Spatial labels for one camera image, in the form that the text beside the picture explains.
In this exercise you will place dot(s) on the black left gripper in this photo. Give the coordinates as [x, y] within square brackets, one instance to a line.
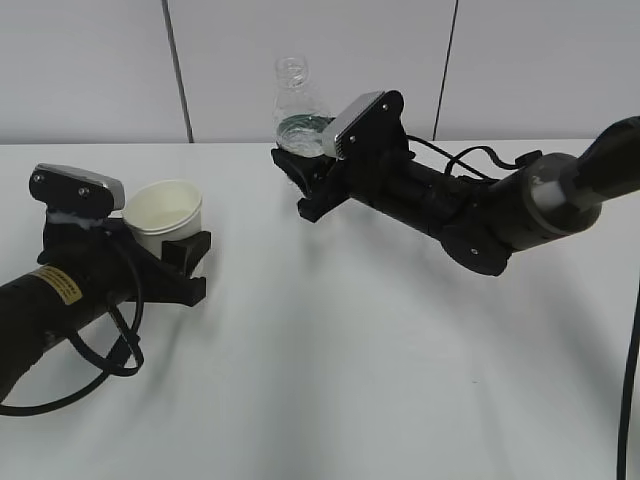
[107, 261]

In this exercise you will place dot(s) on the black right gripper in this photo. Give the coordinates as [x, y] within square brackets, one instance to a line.
[363, 178]

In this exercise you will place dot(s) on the clear green-label water bottle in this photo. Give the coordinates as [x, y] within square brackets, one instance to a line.
[299, 110]

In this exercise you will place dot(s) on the white paper cup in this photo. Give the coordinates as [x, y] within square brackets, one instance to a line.
[169, 210]

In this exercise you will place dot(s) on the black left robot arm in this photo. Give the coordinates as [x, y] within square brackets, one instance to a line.
[45, 307]

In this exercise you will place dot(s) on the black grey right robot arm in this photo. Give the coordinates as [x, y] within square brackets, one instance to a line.
[481, 222]

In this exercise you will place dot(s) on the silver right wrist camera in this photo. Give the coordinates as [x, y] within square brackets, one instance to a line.
[367, 125]

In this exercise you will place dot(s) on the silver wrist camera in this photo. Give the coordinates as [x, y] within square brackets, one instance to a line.
[76, 192]
[367, 125]

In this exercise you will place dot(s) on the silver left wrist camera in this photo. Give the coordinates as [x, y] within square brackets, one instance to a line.
[76, 192]

